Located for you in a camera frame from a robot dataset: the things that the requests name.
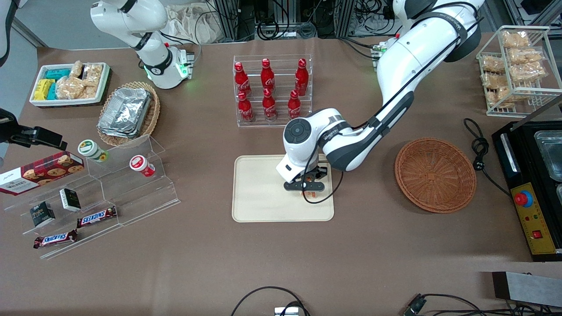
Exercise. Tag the triangle sandwich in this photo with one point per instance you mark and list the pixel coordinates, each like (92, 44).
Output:
(311, 196)

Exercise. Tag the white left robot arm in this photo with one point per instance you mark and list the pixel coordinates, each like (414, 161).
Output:
(408, 57)

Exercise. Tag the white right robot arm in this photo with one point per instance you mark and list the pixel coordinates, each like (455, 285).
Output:
(127, 17)

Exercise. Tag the beige plastic tray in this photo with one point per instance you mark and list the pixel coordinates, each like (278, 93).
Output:
(259, 193)

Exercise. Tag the round brown wicker basket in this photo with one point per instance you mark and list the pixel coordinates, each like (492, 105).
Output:
(434, 175)

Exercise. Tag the oval light wicker basket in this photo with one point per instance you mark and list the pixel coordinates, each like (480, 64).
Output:
(154, 112)

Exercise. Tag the yellow snack pack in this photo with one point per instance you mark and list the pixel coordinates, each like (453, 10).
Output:
(42, 90)

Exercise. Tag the teal snack pack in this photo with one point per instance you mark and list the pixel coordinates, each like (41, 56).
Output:
(58, 73)
(52, 92)

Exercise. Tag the red cola bottle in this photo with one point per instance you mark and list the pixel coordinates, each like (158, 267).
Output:
(301, 79)
(269, 107)
(294, 105)
(241, 81)
(245, 109)
(267, 77)

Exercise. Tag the white rectangular snack bin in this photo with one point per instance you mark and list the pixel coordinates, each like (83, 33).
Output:
(66, 102)

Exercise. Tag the red tartan cookie box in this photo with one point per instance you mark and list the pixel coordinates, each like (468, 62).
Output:
(44, 173)

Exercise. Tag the clear bag of crackers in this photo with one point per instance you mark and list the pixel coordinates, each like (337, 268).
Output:
(90, 92)
(69, 87)
(77, 69)
(93, 74)

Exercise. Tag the green lid yogurt cup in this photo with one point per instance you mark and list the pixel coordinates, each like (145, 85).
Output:
(90, 149)

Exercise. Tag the clear acrylic bottle rack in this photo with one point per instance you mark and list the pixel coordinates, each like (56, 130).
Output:
(283, 72)

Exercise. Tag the black box with gold print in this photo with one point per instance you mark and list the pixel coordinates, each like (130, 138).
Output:
(42, 215)

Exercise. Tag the black box with white side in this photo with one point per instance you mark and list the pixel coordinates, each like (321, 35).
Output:
(70, 199)

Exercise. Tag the stack of foil trays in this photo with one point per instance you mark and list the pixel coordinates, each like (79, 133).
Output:
(125, 112)

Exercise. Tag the brown Snickers bar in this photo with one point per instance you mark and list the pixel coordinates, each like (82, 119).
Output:
(96, 217)
(55, 239)

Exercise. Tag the small silver device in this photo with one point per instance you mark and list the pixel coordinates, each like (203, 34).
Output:
(285, 311)

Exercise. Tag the red lid yogurt cup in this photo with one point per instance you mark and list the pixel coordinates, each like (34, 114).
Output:
(139, 163)

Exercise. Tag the clear acrylic stepped display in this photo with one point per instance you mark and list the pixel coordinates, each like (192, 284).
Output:
(131, 197)

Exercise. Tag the black appliance with yellow panel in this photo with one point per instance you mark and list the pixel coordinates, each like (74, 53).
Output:
(509, 153)

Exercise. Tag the steel pan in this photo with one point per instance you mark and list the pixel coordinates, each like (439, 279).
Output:
(560, 195)
(551, 153)

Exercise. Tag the grey metal block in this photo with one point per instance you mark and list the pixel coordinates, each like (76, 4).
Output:
(527, 287)

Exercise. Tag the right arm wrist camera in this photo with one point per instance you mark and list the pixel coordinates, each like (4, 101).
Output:
(50, 138)

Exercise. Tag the aluminium frame post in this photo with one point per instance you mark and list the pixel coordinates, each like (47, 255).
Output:
(228, 19)
(347, 17)

